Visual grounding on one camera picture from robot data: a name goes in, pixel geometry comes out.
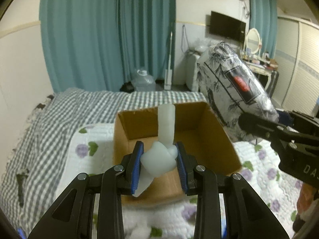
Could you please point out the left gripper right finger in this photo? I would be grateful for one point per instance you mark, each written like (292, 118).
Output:
(227, 206)

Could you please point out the oval vanity mirror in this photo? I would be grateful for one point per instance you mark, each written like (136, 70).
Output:
(253, 41)

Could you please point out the grey checked bed sheet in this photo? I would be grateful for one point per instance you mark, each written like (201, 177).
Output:
(36, 164)

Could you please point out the green side curtain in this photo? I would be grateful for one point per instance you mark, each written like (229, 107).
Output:
(263, 17)

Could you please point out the black wall television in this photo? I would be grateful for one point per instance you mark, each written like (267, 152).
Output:
(226, 26)

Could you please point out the clear water jug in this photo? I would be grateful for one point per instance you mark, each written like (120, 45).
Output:
(143, 82)

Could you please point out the white standing mop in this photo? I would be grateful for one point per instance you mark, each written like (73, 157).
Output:
(168, 71)

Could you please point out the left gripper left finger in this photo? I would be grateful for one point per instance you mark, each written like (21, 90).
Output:
(71, 214)

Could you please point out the white knotted soft item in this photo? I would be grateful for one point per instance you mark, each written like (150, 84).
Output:
(161, 157)

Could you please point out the white wardrobe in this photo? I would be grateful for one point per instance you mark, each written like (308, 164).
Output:
(297, 56)

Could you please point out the white dressing table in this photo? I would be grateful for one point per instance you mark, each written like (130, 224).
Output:
(261, 68)

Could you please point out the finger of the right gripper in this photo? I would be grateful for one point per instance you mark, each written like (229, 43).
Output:
(259, 126)

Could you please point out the white floral quilt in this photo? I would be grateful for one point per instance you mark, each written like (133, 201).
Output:
(91, 151)

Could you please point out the floral tissue paper pack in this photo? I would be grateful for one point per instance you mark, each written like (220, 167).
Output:
(231, 88)

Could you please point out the brown cardboard box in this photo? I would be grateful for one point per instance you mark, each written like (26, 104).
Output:
(196, 127)

